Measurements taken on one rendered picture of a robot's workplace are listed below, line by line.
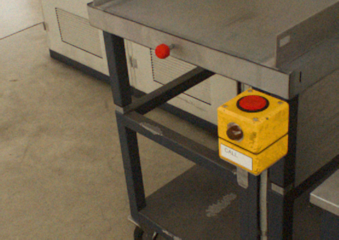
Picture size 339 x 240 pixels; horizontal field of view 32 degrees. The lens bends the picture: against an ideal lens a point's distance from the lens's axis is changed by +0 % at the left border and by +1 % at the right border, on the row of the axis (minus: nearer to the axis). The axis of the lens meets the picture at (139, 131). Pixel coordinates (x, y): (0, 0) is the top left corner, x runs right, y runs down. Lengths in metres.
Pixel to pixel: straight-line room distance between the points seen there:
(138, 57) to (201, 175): 0.82
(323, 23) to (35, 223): 1.31
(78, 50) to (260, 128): 2.18
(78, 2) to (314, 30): 1.78
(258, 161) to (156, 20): 0.57
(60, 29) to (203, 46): 1.90
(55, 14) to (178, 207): 1.51
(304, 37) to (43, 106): 1.84
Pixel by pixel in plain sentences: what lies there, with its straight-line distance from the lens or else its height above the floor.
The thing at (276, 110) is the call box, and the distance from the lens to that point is 0.92.
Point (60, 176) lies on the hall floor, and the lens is 2.36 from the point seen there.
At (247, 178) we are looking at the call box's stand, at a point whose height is 0.77.
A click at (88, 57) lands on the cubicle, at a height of 0.12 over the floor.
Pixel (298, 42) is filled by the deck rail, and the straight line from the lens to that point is 1.18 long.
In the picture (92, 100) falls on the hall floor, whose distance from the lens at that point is 2.82.
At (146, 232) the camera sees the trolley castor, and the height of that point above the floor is 0.08.
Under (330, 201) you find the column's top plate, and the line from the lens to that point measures 0.99.
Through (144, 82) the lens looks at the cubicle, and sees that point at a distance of 2.66.
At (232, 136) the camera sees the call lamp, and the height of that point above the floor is 0.87.
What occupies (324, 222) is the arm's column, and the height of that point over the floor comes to 0.69.
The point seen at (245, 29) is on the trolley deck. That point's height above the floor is 0.85.
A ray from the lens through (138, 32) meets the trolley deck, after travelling 1.40.
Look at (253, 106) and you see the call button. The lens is 0.92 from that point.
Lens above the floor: 1.38
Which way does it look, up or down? 33 degrees down
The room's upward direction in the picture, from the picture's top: 8 degrees counter-clockwise
